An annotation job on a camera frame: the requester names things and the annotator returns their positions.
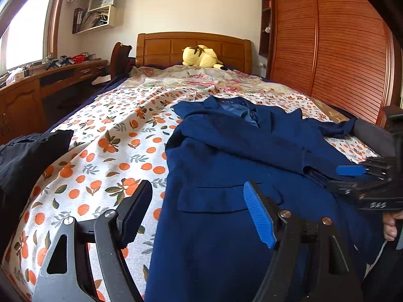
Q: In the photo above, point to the pink floral blanket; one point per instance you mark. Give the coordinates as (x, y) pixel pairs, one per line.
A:
(195, 78)

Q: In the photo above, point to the white wall shelf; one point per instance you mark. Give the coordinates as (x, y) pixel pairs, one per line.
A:
(94, 9)

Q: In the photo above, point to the red item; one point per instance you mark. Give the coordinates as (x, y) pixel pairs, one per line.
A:
(78, 58)

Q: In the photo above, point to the person's right hand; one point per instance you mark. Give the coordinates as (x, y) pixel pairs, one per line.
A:
(392, 226)

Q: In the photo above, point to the wooden headboard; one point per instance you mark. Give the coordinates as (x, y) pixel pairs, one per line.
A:
(163, 48)

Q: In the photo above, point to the wooden desk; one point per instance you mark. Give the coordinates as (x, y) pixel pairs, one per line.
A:
(28, 100)

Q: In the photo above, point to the orange print bed sheet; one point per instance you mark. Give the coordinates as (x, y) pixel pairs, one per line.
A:
(110, 151)

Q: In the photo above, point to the black cloth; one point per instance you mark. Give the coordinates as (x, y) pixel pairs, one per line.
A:
(25, 170)

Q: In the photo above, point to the wooden slatted wardrobe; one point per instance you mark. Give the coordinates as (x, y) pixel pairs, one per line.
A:
(330, 44)

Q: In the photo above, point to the dark blue jacket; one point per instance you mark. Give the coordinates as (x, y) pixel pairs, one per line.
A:
(220, 151)

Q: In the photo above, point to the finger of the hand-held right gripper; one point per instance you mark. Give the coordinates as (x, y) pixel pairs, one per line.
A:
(343, 188)
(351, 170)

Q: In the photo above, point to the window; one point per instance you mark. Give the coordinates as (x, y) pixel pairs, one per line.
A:
(25, 34)

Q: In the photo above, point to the wooden corner shelf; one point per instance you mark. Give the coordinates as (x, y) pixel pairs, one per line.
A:
(266, 25)

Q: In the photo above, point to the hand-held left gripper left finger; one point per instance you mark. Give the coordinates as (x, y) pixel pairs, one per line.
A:
(135, 214)

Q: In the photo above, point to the grey cloth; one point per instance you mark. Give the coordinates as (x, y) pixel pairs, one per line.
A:
(374, 138)

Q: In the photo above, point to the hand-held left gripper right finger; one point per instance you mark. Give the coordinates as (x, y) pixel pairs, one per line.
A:
(259, 214)

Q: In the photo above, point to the brown patterned cloth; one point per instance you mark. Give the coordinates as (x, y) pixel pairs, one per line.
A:
(330, 111)

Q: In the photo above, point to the wooden chair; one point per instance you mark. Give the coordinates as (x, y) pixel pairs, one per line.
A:
(121, 61)

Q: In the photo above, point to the yellow plush toy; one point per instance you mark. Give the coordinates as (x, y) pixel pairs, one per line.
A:
(201, 57)

